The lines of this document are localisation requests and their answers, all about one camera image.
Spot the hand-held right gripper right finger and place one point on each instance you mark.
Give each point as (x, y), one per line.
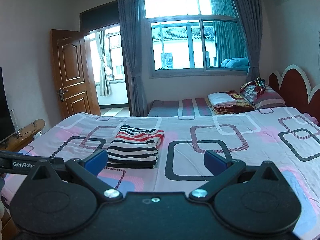
(215, 162)

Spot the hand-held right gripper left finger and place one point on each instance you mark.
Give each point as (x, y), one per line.
(96, 162)

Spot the striped knit sweater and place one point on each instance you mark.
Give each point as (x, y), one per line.
(135, 145)

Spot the wooden side desk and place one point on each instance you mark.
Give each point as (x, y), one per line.
(27, 132)

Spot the bed with patterned sheet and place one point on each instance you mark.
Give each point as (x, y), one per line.
(190, 121)

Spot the black television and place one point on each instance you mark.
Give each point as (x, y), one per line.
(6, 110)

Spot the red patterned folded blanket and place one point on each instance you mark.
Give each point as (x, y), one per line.
(237, 106)

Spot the white folded cloth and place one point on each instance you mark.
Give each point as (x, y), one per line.
(221, 98)

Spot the small bed with striped sheet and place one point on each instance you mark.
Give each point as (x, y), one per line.
(172, 107)

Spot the plaid pillow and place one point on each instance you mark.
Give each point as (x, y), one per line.
(271, 98)

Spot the shiny colourful ribbon bundle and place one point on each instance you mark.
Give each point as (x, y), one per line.
(259, 85)

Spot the brown wooden door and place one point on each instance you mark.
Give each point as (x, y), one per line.
(72, 75)

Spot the white sheer curtain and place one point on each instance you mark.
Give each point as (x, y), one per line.
(103, 67)

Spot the teal duvet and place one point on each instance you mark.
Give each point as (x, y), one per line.
(235, 63)

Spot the red wooden headboard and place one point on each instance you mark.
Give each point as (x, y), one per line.
(292, 90)

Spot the balcony window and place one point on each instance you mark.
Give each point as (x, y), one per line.
(116, 57)

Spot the large sliding window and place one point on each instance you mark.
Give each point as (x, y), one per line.
(180, 47)

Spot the teal sheer curtain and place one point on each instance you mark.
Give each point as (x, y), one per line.
(225, 42)

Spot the grey curtain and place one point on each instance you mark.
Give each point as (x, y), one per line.
(132, 42)
(250, 17)

